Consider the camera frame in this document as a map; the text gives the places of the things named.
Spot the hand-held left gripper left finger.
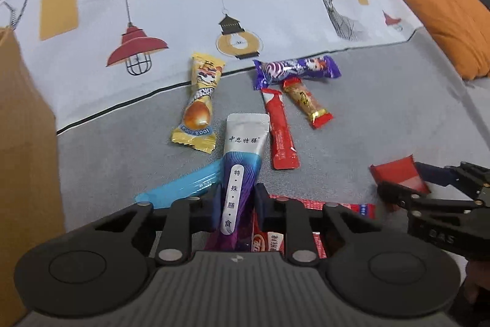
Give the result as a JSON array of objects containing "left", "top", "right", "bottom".
[{"left": 95, "top": 184, "right": 223, "bottom": 267}]

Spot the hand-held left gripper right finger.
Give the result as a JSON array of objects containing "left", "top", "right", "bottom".
[{"left": 254, "top": 182, "right": 383, "bottom": 265}]

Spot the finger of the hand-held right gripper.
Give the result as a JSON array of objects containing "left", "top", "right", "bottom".
[
  {"left": 377, "top": 181, "right": 476, "bottom": 215},
  {"left": 415, "top": 161, "right": 490, "bottom": 198}
]

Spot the red square snack packet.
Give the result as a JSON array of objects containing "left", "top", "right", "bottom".
[{"left": 369, "top": 155, "right": 431, "bottom": 195}]

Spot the silver purple sachet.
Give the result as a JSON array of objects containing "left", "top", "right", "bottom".
[{"left": 205, "top": 113, "right": 271, "bottom": 253}]

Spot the red white snack packet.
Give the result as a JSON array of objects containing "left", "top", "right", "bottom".
[{"left": 250, "top": 229, "right": 286, "bottom": 255}]

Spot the blue snack packet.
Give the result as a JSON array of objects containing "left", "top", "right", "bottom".
[{"left": 134, "top": 158, "right": 223, "bottom": 210}]

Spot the red strip snack packet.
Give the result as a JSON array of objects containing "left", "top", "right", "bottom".
[{"left": 268, "top": 196, "right": 376, "bottom": 217}]

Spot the red long sachet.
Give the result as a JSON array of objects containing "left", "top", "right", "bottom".
[{"left": 260, "top": 87, "right": 300, "bottom": 170}]

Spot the yellow snack packet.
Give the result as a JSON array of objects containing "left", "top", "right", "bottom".
[{"left": 170, "top": 52, "right": 226, "bottom": 155}]

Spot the red gold snack stick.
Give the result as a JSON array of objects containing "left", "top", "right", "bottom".
[{"left": 282, "top": 78, "right": 334, "bottom": 129}]

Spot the purple lollipop packet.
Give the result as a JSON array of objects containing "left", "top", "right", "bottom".
[{"left": 253, "top": 55, "right": 342, "bottom": 91}]

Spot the orange pillow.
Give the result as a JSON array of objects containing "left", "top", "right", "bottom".
[{"left": 384, "top": 0, "right": 490, "bottom": 81}]

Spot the cardboard box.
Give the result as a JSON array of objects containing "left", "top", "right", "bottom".
[{"left": 0, "top": 26, "right": 66, "bottom": 327}]

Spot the printed blanket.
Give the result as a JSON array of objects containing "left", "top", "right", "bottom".
[{"left": 0, "top": 0, "right": 425, "bottom": 136}]

